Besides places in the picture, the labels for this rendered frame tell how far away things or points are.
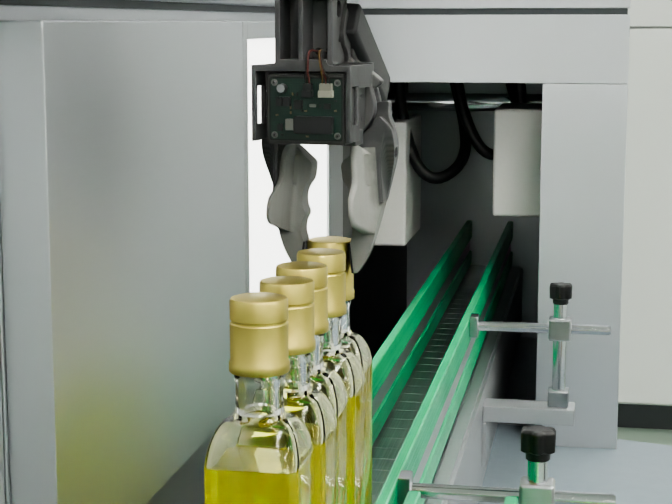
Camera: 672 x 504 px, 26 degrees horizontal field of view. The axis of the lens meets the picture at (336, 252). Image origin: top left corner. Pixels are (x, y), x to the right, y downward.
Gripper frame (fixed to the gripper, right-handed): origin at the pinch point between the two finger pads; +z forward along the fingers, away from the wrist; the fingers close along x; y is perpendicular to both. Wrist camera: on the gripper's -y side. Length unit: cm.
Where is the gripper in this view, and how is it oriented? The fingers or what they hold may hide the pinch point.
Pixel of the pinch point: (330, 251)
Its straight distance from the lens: 106.9
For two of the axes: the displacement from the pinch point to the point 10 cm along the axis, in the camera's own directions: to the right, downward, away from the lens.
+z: 0.0, 9.9, 1.6
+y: -2.8, 1.5, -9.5
